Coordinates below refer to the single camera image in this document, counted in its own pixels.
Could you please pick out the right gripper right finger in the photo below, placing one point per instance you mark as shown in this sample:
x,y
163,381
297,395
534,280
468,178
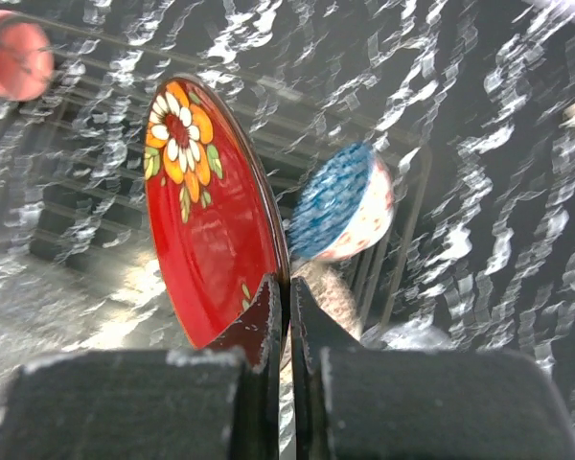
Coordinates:
x,y
356,403

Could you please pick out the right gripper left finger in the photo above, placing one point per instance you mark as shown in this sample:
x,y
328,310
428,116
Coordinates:
x,y
220,402

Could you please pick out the clear drinking glass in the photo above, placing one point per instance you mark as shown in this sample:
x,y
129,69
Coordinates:
x,y
411,335

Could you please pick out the brown patterned ceramic bowl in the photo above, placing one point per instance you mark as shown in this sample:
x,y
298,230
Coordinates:
x,y
332,295

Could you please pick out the red floral plate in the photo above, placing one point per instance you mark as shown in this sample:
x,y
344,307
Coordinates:
x,y
213,217

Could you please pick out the blue orange patterned bowl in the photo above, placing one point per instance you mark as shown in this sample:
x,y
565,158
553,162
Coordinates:
x,y
346,207

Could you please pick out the pink plastic cup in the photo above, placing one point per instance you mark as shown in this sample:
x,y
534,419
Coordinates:
x,y
26,58

